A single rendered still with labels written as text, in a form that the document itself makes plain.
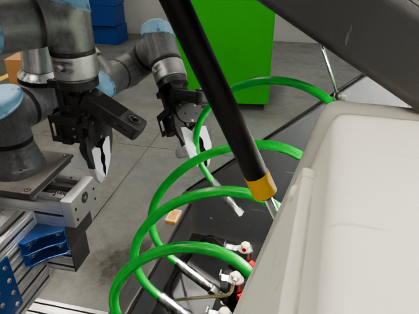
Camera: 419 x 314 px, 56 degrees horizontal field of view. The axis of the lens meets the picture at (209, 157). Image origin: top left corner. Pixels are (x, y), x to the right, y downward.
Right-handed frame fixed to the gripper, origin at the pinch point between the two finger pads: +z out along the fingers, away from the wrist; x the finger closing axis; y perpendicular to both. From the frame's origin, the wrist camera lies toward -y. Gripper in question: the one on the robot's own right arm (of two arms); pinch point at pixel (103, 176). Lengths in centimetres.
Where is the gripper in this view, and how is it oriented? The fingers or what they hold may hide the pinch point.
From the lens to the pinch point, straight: 80.5
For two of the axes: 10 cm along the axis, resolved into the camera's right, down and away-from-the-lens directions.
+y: -9.6, -1.4, 2.5
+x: -2.9, 4.8, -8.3
